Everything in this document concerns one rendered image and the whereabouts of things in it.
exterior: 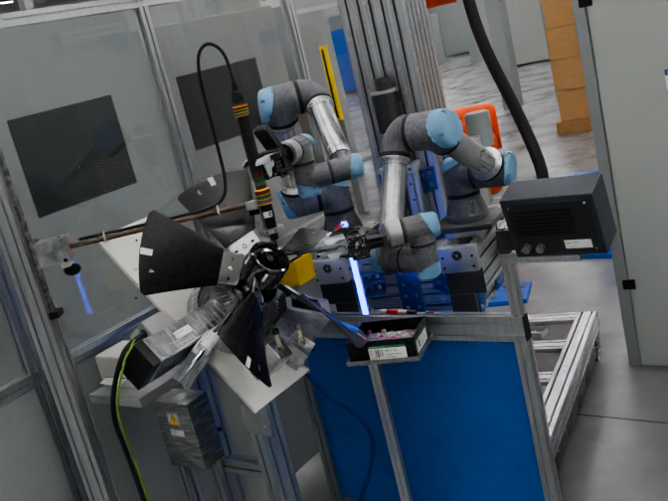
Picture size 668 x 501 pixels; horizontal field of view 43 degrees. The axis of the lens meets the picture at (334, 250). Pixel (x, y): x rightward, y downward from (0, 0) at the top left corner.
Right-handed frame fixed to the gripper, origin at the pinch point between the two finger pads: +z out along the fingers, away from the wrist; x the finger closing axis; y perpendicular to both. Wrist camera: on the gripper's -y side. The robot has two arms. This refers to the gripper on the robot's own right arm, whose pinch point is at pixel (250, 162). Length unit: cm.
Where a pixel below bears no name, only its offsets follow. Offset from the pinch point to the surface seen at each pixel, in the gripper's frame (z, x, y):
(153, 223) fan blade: 27.2, 17.0, 7.4
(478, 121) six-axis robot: -384, 43, 52
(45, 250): 28, 56, 10
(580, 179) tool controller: -24, -83, 23
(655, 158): -168, -89, 51
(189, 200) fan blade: 0.3, 23.6, 7.6
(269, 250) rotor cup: 6.2, -2.5, 24.0
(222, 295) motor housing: 13.2, 12.3, 33.7
